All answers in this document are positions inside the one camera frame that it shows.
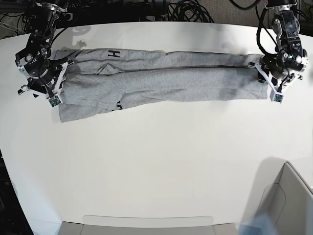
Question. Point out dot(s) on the blue object bottom right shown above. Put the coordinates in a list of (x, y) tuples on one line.
[(260, 225)]

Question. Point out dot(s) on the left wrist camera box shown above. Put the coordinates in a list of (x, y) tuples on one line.
[(276, 96)]

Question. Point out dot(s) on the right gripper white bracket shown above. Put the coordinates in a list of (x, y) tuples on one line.
[(46, 81)]

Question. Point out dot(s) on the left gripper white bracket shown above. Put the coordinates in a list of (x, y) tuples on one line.
[(276, 74)]

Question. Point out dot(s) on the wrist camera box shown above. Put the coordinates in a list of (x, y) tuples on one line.
[(276, 96), (55, 100)]

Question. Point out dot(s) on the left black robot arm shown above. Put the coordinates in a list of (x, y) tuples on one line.
[(286, 65)]

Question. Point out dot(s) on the grey bin right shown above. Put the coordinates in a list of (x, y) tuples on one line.
[(289, 203)]

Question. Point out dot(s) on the grey T-shirt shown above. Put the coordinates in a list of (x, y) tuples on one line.
[(104, 80)]

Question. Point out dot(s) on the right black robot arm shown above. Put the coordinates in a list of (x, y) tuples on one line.
[(42, 31)]

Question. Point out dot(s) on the grey tray bottom edge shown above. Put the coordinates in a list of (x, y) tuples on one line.
[(106, 225)]

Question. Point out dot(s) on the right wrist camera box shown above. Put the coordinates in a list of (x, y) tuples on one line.
[(55, 100)]

